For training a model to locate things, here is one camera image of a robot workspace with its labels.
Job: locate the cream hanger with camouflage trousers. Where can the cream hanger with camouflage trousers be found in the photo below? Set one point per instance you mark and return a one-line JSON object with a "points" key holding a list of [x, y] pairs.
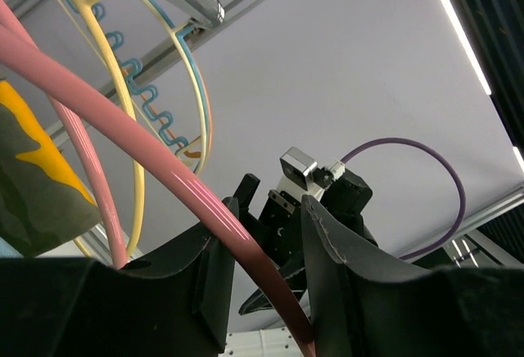
{"points": [[92, 11]]}

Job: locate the camouflage yellow trousers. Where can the camouflage yellow trousers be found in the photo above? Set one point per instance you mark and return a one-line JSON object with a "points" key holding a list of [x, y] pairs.
{"points": [[43, 202]]}

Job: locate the pink hanger with blue trousers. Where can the pink hanger with blue trousers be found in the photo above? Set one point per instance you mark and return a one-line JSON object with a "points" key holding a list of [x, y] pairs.
{"points": [[90, 160]]}

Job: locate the light blue trousers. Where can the light blue trousers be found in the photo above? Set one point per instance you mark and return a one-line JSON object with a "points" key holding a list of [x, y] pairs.
{"points": [[7, 251]]}

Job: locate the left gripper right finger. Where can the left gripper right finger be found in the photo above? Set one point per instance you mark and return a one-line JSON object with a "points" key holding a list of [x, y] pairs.
{"points": [[365, 302]]}

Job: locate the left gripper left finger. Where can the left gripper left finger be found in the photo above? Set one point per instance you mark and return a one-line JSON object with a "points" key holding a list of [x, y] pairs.
{"points": [[173, 301]]}

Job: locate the pink hanger with green trousers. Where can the pink hanger with green trousers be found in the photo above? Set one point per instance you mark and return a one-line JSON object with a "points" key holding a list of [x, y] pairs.
{"points": [[132, 138]]}

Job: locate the right aluminium frame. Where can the right aluminium frame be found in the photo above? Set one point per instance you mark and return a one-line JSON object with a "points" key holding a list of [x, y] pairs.
{"points": [[490, 236]]}

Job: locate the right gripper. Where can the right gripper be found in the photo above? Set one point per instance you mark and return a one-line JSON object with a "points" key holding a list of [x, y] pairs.
{"points": [[278, 228]]}

